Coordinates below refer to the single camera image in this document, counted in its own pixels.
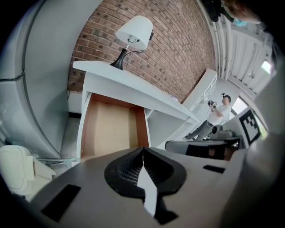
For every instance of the white bookcase cabinet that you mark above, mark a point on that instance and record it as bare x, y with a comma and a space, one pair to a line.
200, 89

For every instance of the blue face mask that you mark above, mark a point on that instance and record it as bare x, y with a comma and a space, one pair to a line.
240, 23

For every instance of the black head-worn camera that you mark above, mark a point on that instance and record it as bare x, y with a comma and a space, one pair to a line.
213, 11

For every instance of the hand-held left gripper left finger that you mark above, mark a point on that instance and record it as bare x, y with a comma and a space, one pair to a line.
89, 189

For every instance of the white desk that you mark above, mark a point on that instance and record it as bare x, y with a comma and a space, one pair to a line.
124, 85

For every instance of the white shade table lamp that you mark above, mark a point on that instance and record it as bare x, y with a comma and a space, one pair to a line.
135, 29

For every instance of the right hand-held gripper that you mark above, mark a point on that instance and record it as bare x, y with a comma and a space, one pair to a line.
249, 127

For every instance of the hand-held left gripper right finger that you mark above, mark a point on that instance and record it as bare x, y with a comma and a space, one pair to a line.
191, 189

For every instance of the person's face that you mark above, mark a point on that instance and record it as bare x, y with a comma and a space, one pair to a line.
247, 13

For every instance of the cream lidded trash bin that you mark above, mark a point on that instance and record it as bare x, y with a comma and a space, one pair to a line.
15, 169

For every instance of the grey refrigerator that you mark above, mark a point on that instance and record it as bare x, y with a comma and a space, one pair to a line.
44, 66

